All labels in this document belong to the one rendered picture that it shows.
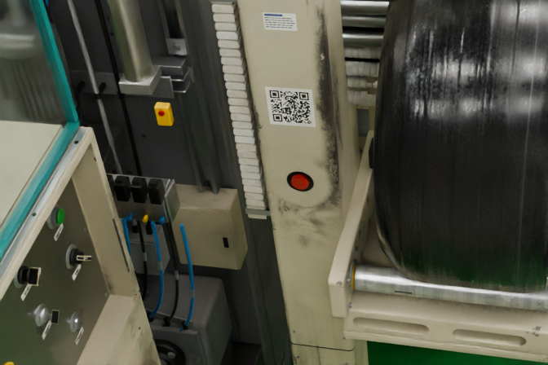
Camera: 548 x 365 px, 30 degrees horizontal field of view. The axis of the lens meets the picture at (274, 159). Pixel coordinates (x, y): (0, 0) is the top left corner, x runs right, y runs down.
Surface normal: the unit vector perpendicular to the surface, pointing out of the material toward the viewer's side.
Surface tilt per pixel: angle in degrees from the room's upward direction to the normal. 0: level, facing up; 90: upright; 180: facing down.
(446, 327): 90
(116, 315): 0
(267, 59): 90
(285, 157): 90
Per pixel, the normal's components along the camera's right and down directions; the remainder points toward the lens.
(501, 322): -0.11, -0.75
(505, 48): -0.22, -0.26
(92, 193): -0.24, 0.65
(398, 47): -0.82, -0.25
